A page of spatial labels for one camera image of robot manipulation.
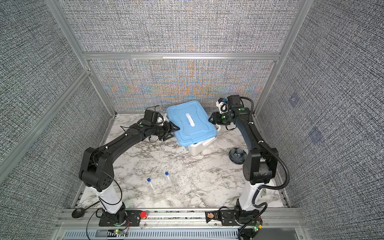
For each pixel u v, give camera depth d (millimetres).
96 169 475
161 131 775
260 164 485
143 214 729
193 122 899
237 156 946
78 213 736
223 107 780
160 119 745
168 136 818
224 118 747
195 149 878
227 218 730
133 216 733
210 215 732
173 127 804
